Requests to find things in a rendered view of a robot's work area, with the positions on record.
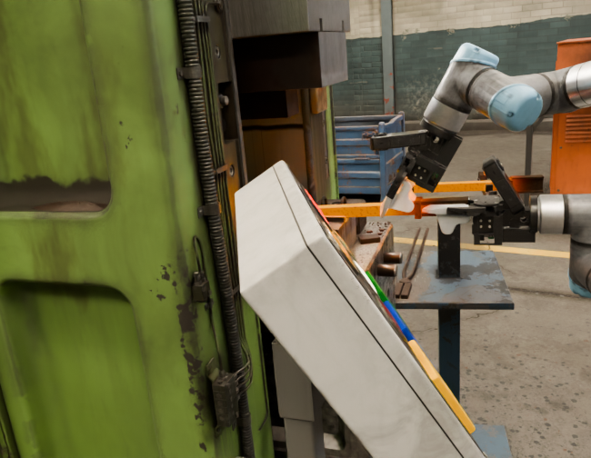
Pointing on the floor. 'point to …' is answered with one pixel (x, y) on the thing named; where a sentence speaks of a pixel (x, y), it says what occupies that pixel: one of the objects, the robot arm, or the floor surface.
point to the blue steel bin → (372, 176)
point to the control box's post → (305, 438)
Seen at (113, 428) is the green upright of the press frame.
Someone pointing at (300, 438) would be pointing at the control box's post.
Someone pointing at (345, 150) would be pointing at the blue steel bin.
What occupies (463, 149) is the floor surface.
